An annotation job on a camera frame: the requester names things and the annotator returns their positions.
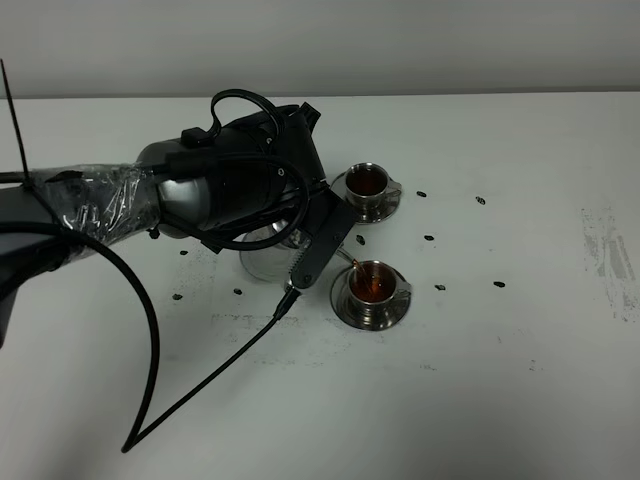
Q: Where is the far stainless steel saucer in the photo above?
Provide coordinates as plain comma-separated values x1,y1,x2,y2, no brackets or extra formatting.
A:
331,172,402,225

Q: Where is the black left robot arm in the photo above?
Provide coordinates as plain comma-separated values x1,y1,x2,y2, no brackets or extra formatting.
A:
1,90,337,323

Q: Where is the stainless steel saucer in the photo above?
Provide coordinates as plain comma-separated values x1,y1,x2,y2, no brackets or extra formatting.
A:
330,265,412,331
331,172,402,225

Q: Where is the near stainless steel saucer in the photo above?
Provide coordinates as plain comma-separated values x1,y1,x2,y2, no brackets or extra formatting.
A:
330,265,412,331

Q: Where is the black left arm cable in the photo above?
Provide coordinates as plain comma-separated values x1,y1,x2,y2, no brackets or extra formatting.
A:
0,88,309,454

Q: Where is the stainless steel teacup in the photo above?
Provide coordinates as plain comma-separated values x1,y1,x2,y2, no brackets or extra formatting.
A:
345,260,412,307
345,163,402,210

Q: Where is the steel saucer under teapot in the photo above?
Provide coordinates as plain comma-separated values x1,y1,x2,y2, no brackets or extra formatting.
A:
239,245,295,283

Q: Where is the far stainless steel teacup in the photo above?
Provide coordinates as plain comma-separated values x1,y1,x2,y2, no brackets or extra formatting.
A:
345,163,402,210

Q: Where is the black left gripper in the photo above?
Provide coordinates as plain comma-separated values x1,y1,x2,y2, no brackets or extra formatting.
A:
272,102,328,199

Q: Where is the stainless steel teapot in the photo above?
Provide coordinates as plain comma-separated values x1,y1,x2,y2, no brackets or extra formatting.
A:
239,214,359,274

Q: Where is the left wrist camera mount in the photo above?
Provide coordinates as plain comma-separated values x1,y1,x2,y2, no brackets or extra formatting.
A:
289,189,358,290

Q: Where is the near stainless steel teacup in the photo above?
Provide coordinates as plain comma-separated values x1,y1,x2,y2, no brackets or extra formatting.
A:
345,260,412,307

